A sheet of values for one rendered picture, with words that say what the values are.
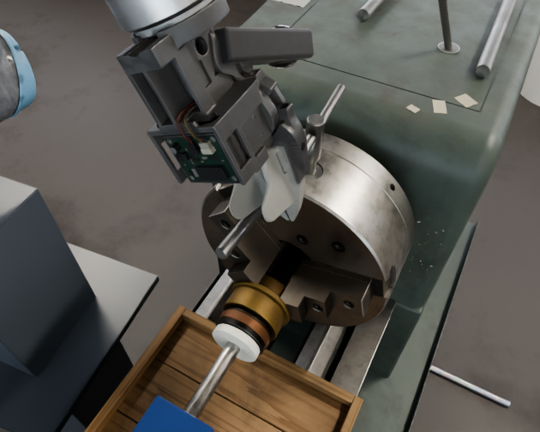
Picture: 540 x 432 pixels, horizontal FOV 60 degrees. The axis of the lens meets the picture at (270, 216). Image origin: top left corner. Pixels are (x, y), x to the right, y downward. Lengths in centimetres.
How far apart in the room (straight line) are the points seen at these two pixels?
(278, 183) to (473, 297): 176
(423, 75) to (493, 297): 147
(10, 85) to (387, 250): 58
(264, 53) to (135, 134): 234
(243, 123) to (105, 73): 291
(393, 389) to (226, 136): 99
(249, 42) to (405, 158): 39
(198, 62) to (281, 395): 61
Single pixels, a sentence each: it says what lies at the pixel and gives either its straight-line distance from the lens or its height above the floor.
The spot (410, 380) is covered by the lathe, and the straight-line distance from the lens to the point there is 126.
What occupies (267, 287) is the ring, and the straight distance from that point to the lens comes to 66.
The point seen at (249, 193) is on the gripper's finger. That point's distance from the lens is 43.
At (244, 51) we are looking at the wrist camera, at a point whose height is 148.
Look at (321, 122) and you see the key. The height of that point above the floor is 132.
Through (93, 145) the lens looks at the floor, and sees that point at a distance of 270.
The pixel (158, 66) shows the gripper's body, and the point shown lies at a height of 150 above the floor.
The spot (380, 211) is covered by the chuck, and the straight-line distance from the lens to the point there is 64.
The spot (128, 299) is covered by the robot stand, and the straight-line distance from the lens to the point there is 111.
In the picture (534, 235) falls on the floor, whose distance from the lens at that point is 243.
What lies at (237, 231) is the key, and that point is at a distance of 41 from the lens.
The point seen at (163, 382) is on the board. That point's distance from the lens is 86.
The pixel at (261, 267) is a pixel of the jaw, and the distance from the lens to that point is 66.
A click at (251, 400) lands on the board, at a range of 83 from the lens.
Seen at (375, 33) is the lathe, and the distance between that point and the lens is 89.
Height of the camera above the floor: 167
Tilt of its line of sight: 50 degrees down
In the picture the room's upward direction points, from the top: straight up
